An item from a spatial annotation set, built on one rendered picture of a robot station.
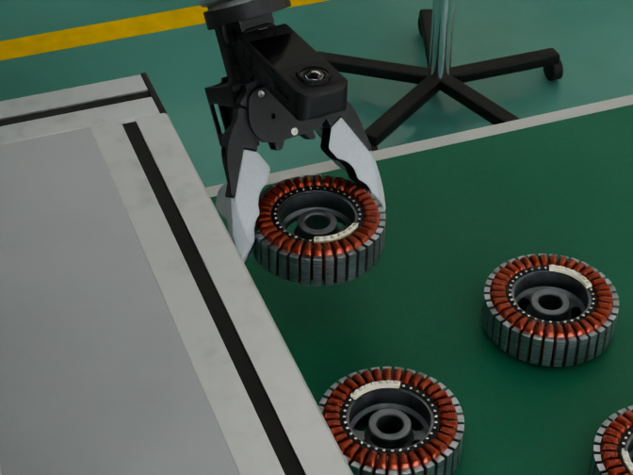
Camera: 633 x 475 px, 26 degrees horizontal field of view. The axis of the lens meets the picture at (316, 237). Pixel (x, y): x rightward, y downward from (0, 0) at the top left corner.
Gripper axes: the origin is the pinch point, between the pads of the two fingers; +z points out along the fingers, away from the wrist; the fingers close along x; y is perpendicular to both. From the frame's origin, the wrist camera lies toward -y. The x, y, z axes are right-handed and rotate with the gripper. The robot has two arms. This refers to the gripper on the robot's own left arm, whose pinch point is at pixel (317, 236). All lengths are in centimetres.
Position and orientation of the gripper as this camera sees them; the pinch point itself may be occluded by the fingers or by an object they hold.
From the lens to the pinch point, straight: 113.8
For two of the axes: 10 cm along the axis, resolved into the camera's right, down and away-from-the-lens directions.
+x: -8.6, 3.1, -3.9
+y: -4.4, -0.8, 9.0
